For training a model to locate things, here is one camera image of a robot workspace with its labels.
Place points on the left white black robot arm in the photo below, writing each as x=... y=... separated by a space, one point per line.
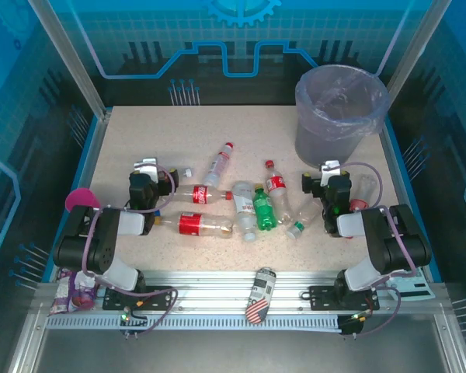
x=105 y=252

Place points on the clear bottle white-red label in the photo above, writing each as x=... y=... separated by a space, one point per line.
x=217 y=165

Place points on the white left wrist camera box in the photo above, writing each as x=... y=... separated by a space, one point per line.
x=147 y=169

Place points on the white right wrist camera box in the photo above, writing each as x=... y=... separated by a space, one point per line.
x=330 y=171

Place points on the light blue calculator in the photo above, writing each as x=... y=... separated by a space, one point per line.
x=415 y=289

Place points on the aluminium table edge rail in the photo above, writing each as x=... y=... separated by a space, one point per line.
x=395 y=151
x=93 y=155

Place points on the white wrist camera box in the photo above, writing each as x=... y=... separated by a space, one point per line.
x=330 y=171
x=147 y=169

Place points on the flag print drink can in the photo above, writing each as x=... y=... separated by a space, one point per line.
x=262 y=287

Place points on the clear plastic bin liner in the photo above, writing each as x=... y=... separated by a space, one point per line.
x=307 y=99

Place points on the clear bottle white cap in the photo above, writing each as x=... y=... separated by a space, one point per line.
x=244 y=213

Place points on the clear bottle pink-red cap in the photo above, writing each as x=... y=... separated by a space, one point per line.
x=367 y=186

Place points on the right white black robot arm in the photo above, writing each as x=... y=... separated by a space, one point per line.
x=388 y=241

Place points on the small cola bottle red cap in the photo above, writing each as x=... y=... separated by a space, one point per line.
x=276 y=186

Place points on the grey round waste bin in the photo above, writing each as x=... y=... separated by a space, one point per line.
x=322 y=149

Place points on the purple snack bag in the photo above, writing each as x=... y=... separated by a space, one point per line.
x=64 y=295

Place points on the large cola bottle yellow cap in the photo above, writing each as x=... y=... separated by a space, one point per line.
x=190 y=224

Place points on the pink plastic goblet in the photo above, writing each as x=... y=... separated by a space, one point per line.
x=81 y=198

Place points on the clear bottle green cap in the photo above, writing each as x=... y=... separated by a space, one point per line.
x=304 y=215

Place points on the aluminium frame post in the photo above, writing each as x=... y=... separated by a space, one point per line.
x=70 y=58
x=414 y=39

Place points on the green bottle yellow cap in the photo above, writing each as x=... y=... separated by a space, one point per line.
x=264 y=211

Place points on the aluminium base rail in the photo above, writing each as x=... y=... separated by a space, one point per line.
x=209 y=285

